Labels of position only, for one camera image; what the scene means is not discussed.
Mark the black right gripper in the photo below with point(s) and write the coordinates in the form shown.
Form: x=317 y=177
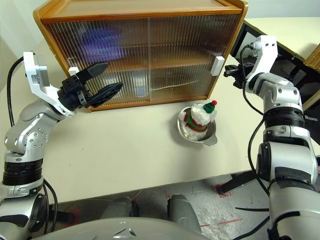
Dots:
x=239 y=78

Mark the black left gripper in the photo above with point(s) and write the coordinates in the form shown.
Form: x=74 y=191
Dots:
x=72 y=93

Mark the ribbed translucent sliding door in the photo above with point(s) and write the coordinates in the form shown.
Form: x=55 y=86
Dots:
x=112 y=75
x=180 y=62

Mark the purple tissue pack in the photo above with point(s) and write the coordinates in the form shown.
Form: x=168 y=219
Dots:
x=100 y=45

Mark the white bottle with blue label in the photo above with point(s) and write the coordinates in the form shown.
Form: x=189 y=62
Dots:
x=141 y=87

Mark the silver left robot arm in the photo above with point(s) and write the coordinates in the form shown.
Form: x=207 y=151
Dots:
x=27 y=130

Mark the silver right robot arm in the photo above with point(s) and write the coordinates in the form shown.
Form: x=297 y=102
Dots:
x=282 y=100

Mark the snowman plush toy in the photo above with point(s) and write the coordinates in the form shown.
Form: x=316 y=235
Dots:
x=200 y=117

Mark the wooden cabinet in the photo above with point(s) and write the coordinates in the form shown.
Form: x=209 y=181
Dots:
x=62 y=13

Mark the black framed side table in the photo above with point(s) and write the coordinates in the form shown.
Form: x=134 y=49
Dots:
x=307 y=82

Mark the wicker basket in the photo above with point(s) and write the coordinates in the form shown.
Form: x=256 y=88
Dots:
x=313 y=56

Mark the black table leg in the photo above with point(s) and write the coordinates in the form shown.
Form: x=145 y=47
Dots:
x=237 y=182

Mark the grey rounded knee cover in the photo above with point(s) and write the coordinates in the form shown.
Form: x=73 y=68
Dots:
x=183 y=212
x=117 y=206

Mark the red tape square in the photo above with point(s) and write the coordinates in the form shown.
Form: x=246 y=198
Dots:
x=223 y=196

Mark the silver robot torso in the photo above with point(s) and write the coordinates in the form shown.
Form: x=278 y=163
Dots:
x=120 y=228

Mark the red tape strip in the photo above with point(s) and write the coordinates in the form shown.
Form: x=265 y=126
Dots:
x=225 y=222

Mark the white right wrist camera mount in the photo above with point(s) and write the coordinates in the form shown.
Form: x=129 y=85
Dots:
x=265 y=57

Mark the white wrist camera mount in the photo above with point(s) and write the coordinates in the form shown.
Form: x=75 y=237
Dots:
x=37 y=75
x=265 y=57

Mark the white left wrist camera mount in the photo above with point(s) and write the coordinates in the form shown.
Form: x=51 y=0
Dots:
x=37 y=75

